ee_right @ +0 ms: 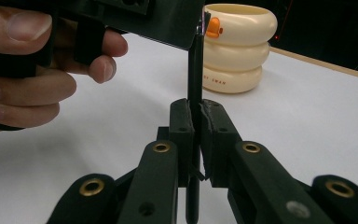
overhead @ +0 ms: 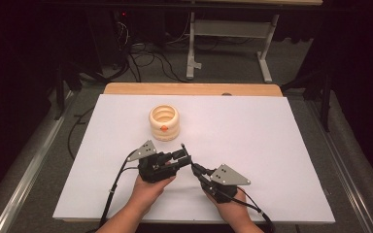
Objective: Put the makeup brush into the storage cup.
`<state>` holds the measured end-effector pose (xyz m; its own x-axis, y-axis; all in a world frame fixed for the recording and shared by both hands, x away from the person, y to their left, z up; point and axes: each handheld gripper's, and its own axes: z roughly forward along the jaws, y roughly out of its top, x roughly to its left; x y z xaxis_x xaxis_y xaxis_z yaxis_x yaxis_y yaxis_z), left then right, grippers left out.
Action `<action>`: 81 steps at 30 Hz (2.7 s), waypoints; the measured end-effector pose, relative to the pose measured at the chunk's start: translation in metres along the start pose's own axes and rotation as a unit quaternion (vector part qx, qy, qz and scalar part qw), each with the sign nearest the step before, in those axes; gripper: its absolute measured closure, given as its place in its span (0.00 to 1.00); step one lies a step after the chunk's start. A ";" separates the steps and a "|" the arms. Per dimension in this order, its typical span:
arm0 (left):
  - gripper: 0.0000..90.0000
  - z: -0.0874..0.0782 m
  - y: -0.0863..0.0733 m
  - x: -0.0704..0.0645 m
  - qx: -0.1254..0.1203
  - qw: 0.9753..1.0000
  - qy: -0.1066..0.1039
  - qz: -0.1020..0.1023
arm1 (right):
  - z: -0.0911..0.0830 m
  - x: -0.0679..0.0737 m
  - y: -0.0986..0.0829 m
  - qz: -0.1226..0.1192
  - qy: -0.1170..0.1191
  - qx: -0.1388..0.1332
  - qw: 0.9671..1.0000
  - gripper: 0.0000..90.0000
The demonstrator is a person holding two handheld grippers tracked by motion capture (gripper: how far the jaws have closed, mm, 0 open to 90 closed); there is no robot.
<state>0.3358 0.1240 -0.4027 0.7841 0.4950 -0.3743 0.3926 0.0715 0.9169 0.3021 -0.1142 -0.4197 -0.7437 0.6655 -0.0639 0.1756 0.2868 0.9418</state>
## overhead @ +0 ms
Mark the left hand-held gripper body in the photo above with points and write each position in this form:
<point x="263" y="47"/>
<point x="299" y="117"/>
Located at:
<point x="153" y="170"/>

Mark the person's left hand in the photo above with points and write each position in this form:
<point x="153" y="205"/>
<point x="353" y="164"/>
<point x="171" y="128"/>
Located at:
<point x="147" y="194"/>

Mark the white metal table frame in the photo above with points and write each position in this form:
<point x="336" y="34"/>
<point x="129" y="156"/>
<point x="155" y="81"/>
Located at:
<point x="230" y="28"/>

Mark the black computer tower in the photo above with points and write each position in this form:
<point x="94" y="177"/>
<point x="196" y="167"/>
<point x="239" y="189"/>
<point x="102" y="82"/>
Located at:
<point x="107" y="39"/>

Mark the aluminium floor rail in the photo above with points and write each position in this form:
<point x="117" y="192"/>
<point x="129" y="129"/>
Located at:
<point x="353" y="168"/>
<point x="29" y="168"/>

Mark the person's right hand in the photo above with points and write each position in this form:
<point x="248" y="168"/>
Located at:
<point x="233" y="210"/>

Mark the wooden table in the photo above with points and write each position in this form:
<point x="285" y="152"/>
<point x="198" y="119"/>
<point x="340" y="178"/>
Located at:
<point x="191" y="89"/>

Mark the white table mat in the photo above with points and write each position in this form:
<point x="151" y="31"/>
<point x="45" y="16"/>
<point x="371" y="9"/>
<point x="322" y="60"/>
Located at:
<point x="239" y="139"/>

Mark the dark curtain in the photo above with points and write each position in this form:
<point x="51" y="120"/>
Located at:
<point x="9" y="97"/>
<point x="362" y="81"/>

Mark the cream ringed pen holder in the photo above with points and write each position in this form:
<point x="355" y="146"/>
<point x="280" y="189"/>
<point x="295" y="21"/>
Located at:
<point x="164" y="124"/>

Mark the black metal stand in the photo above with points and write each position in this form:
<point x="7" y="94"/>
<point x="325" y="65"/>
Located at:
<point x="326" y="103"/>
<point x="60" y="93"/>

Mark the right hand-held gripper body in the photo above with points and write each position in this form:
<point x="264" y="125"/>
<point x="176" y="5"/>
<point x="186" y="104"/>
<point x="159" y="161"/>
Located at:
<point x="226" y="183"/>

